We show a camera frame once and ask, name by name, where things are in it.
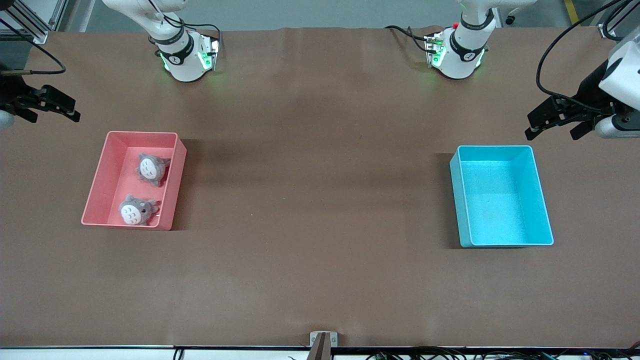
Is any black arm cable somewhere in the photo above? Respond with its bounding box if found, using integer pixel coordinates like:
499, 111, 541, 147
0, 17, 67, 76
536, 0, 640, 111

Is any pink plastic box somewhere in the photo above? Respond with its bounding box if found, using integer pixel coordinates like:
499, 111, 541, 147
81, 131, 188, 232

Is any grey plush toy with keyring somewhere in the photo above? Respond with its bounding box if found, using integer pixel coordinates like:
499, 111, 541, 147
118, 193, 162, 227

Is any brown camera post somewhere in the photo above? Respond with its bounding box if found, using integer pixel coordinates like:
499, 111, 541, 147
306, 332, 332, 360

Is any blue plastic box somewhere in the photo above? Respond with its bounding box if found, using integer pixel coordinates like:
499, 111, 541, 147
449, 145, 555, 249

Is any aluminium frame profile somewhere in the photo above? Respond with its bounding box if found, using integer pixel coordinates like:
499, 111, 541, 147
0, 0, 68, 45
590, 0, 640, 40

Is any silver base connector plate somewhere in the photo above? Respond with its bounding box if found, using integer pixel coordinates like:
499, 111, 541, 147
424, 31, 446, 68
197, 34, 222, 72

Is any white table frame rail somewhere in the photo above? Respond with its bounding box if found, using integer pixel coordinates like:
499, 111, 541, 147
0, 345, 640, 360

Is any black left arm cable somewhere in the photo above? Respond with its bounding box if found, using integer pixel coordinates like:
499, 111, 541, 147
536, 0, 640, 111

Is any brown table cover sheet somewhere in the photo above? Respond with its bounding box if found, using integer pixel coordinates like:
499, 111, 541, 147
0, 26, 640, 349

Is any metal table edge bracket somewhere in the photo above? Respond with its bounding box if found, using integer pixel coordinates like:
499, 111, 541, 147
310, 331, 339, 348

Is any black base cable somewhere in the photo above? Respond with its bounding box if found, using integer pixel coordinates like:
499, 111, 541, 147
384, 24, 432, 54
148, 0, 224, 46

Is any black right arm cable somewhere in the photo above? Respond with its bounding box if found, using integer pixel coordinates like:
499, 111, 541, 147
0, 17, 67, 76

